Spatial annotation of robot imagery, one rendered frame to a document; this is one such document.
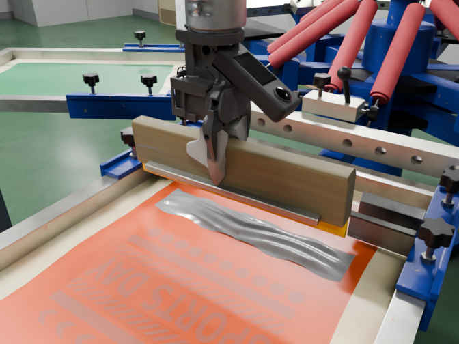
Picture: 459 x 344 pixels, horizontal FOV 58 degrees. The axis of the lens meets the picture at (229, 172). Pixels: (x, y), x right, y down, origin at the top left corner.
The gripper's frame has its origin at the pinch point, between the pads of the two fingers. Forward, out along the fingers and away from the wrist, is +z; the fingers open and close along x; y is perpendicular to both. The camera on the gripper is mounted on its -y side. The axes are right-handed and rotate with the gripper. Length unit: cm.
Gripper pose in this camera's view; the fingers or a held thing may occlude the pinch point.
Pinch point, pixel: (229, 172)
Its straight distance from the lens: 61.0
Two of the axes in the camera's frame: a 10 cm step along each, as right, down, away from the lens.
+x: -5.5, 4.2, -7.2
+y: -8.4, -2.8, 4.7
